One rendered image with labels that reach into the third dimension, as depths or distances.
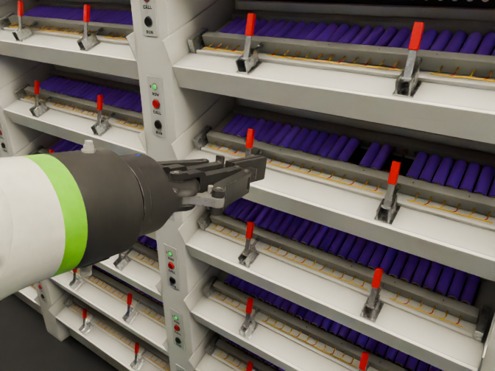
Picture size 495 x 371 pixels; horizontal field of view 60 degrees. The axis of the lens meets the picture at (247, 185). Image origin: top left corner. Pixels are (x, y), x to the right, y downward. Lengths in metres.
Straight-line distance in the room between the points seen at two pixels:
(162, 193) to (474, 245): 0.46
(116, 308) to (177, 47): 0.88
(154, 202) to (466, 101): 0.42
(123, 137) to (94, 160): 0.70
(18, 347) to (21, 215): 1.65
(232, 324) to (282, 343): 0.13
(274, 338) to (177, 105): 0.55
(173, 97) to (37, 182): 0.57
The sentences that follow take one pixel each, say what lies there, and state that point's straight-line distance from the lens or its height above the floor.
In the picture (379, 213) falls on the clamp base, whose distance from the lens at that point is 0.70.
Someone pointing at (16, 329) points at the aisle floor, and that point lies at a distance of 2.02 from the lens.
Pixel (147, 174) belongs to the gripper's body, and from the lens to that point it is 0.38.
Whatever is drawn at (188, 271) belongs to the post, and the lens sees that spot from 1.04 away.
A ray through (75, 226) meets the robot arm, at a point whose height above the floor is 1.10.
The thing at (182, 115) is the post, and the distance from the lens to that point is 0.88.
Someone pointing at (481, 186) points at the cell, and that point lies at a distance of 0.74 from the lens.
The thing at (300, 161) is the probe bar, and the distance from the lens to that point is 0.79.
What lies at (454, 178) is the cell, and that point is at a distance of 0.75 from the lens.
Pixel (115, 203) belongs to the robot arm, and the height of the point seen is 1.10.
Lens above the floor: 1.25
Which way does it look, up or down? 26 degrees down
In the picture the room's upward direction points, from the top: straight up
